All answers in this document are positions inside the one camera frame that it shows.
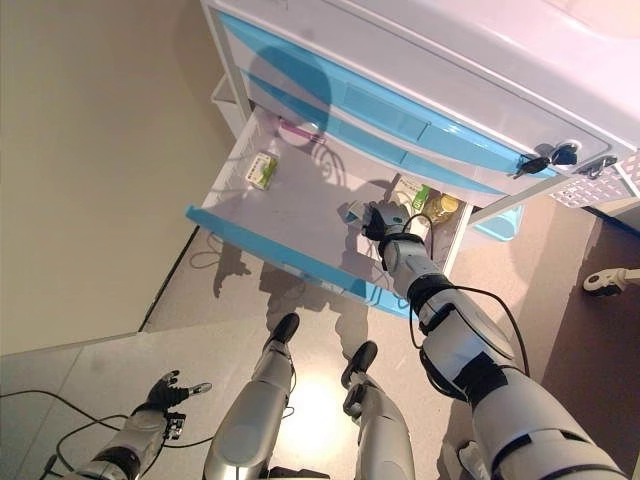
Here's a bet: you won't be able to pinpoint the white cart side bracket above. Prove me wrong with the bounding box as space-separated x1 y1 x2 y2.
209 79 240 121

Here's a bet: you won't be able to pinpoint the silver right robot leg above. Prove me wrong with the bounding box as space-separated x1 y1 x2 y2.
341 340 416 480

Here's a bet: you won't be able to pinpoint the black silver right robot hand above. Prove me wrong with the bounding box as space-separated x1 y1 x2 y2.
360 199 417 244

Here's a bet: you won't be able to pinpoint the silver robot leg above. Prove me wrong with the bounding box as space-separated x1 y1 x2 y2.
341 340 416 480
203 312 301 480

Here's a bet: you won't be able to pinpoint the yellow medicine bottle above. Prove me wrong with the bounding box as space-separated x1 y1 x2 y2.
424 193 462 227

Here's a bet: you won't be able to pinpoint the blue fronted cart drawer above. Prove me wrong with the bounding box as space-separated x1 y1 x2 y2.
184 107 474 320
239 67 504 197
215 10 559 180

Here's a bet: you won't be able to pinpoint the black cart keys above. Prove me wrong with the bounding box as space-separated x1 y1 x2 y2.
508 141 580 180

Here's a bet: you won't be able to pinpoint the white plastic side basket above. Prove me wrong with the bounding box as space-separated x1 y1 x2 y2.
547 149 640 210

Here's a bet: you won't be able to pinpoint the white medical cart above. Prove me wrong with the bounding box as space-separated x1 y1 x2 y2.
199 0 640 321

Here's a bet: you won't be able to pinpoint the white medicine carton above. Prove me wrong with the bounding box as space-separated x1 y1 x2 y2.
392 174 426 204

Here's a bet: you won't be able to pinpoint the silver cart side latch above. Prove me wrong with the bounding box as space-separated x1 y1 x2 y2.
579 154 620 180

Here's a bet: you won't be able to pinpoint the white locked cart drawer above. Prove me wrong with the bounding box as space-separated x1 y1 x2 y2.
214 0 614 174

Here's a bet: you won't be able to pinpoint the green white medicine box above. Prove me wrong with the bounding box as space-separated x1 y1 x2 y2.
244 152 281 192

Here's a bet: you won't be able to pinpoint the blue lidded waste bin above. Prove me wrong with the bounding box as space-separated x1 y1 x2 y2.
472 204 526 242

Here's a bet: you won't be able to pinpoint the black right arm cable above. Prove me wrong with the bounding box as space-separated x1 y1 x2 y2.
407 213 531 384

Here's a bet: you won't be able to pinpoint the silver left robot leg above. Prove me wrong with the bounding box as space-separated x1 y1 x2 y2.
203 312 301 480

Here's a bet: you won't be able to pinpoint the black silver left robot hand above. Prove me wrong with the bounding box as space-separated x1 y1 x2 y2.
144 369 213 414

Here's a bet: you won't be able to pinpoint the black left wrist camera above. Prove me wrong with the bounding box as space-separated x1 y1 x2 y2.
163 411 188 442

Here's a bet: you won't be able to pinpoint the white blue medicine box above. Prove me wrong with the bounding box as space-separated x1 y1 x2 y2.
343 198 375 227

